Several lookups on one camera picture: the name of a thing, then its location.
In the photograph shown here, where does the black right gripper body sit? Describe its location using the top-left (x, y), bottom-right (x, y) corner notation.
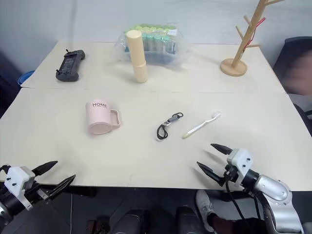
top-left (220, 164), bottom-right (242, 188)

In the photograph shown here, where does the black lanyard strap with clip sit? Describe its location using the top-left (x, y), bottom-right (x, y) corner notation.
top-left (156, 112), bottom-right (184, 141)

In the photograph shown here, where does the black handheld remote controller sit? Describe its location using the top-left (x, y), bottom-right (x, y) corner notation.
top-left (55, 48), bottom-right (86, 83)

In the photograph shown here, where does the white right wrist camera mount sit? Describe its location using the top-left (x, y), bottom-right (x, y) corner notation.
top-left (226, 148), bottom-right (254, 188)

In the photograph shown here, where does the blurred person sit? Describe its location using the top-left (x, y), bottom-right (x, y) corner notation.
top-left (284, 50), bottom-right (312, 96)

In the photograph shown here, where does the red strap on stand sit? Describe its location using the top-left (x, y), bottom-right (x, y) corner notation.
top-left (245, 17), bottom-right (266, 47)

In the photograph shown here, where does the beige cylindrical toothbrush case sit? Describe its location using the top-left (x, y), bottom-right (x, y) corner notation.
top-left (125, 30), bottom-right (148, 84)

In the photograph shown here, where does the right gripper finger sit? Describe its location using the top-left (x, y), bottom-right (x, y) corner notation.
top-left (210, 143), bottom-right (232, 156)
top-left (196, 160), bottom-right (224, 188)

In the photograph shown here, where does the white toothbrush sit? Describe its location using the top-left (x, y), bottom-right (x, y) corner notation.
top-left (182, 111), bottom-right (223, 140)

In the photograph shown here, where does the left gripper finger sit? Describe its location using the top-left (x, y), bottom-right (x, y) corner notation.
top-left (33, 160), bottom-right (59, 176)
top-left (47, 174), bottom-right (77, 198)

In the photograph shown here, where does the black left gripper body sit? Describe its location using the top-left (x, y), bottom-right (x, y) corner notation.
top-left (23, 174), bottom-right (53, 203)

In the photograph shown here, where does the pink HOME mug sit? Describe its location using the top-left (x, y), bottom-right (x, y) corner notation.
top-left (85, 99), bottom-right (122, 136)

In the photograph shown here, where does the blue round object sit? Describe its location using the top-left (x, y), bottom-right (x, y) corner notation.
top-left (18, 70), bottom-right (35, 86)

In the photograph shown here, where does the pack of green-capped tubes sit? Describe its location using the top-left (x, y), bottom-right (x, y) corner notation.
top-left (124, 23), bottom-right (177, 56)

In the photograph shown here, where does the wooden mug tree stand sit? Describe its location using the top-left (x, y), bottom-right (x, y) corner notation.
top-left (220, 0), bottom-right (286, 77)

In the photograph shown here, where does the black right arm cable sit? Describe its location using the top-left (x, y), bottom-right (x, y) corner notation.
top-left (224, 176), bottom-right (275, 234)

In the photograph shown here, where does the dark rounded shape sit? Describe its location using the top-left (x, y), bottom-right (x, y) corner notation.
top-left (112, 207), bottom-right (148, 234)
top-left (175, 206), bottom-right (204, 234)

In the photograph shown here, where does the clear plastic bag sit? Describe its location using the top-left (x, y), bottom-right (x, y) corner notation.
top-left (111, 23), bottom-right (191, 67)

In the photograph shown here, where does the grey sneaker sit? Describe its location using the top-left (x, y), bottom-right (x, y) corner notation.
top-left (195, 190), bottom-right (220, 233)

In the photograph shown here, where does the black office chair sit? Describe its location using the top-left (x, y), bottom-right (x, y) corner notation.
top-left (272, 36), bottom-right (312, 137)

